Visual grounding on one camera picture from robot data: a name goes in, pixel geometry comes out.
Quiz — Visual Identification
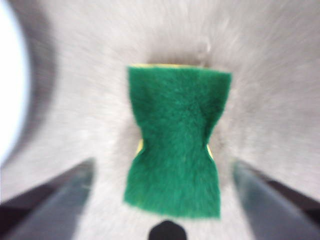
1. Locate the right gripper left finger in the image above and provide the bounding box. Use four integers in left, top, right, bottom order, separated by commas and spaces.
0, 159, 96, 240

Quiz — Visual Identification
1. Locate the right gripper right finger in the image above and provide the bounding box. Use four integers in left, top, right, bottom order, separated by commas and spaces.
231, 160, 320, 240

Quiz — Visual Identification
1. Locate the yellow sponge with green scourer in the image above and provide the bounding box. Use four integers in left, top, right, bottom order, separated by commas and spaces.
122, 63, 232, 221

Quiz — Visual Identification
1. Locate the blue round plate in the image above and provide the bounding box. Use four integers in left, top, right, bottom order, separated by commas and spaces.
0, 0, 29, 159

